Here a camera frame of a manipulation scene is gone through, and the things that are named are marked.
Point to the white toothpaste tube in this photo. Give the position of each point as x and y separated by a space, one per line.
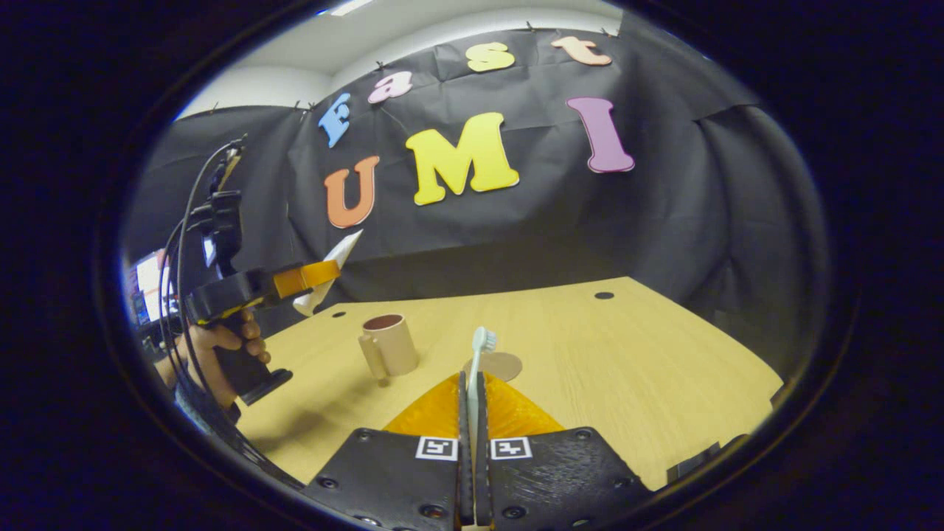
345 249

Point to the round brown coaster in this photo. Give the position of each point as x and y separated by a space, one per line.
505 366

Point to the computer monitor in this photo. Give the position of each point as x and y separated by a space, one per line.
147 284

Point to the beige cup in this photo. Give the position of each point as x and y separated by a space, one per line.
394 346

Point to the pale green toothbrush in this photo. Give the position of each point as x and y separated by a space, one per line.
483 341

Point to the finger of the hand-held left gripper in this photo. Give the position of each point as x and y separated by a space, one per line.
310 279

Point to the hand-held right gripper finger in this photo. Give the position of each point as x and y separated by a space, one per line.
464 442
483 472

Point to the black backdrop cloth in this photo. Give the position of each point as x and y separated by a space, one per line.
627 243

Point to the wooden desktop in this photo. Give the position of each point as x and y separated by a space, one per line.
627 369

